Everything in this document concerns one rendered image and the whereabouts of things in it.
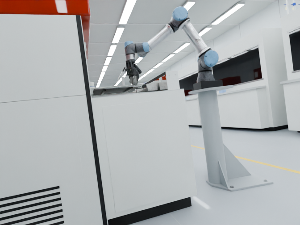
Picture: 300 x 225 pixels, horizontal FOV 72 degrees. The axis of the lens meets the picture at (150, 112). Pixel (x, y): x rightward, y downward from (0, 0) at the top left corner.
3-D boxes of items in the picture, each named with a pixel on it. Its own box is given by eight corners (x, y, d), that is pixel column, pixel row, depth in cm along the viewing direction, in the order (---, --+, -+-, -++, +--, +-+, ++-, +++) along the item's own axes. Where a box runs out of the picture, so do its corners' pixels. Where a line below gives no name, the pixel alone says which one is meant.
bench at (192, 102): (201, 128, 600) (192, 60, 598) (175, 126, 771) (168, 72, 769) (231, 123, 632) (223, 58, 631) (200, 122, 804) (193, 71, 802)
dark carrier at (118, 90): (94, 89, 146) (93, 89, 146) (92, 95, 179) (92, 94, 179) (140, 85, 157) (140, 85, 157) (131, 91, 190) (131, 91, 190)
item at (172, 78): (168, 90, 145) (165, 71, 145) (145, 98, 198) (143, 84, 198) (180, 89, 148) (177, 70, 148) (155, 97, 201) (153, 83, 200)
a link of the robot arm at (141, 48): (147, 44, 173) (135, 46, 173) (147, 40, 162) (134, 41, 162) (149, 54, 173) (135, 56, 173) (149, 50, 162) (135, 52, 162)
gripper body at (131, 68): (125, 76, 163) (123, 61, 163) (131, 77, 171) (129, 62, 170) (133, 74, 159) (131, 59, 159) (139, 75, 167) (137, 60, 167)
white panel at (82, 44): (85, 94, 104) (75, 14, 103) (85, 105, 181) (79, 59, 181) (92, 93, 105) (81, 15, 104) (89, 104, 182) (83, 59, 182)
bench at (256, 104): (264, 133, 390) (251, 27, 388) (209, 129, 561) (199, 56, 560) (305, 125, 423) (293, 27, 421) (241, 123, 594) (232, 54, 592)
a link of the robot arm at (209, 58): (216, 64, 175) (179, 10, 174) (223, 59, 160) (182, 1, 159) (205, 72, 174) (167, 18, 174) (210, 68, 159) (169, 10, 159)
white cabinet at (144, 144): (108, 234, 124) (90, 98, 123) (97, 185, 216) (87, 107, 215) (201, 206, 143) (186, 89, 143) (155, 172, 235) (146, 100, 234)
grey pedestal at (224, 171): (242, 168, 208) (231, 88, 207) (273, 183, 164) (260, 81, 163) (193, 177, 201) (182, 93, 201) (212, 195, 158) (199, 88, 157)
